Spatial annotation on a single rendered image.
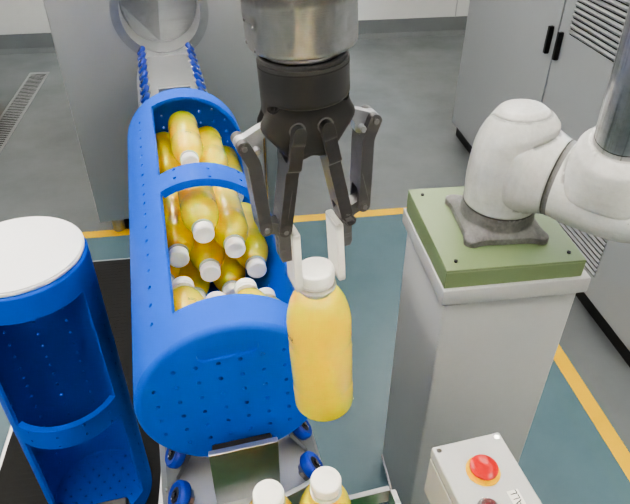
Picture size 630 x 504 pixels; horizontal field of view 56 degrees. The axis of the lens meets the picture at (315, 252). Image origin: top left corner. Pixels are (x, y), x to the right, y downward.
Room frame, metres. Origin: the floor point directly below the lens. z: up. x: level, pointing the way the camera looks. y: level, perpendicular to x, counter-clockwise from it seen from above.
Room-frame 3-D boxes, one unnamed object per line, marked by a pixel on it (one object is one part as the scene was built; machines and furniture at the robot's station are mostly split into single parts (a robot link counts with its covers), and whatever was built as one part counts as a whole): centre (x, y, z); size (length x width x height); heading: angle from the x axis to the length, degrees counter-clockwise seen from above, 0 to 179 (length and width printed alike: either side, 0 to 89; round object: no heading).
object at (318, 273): (0.48, 0.00, 1.39); 0.04 x 0.04 x 0.02
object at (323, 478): (0.43, -0.01, 1.10); 0.04 x 0.04 x 0.02
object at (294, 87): (0.48, 0.01, 1.58); 0.08 x 0.07 x 0.09; 110
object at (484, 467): (0.45, -0.22, 1.11); 0.04 x 0.04 x 0.01
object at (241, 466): (0.53, 0.10, 0.99); 0.10 x 0.02 x 0.12; 105
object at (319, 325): (0.48, -0.01, 1.29); 0.07 x 0.07 x 0.19
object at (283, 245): (0.47, 0.04, 1.45); 0.03 x 0.01 x 0.05; 110
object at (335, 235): (0.49, -0.02, 1.43); 0.03 x 0.01 x 0.07; 20
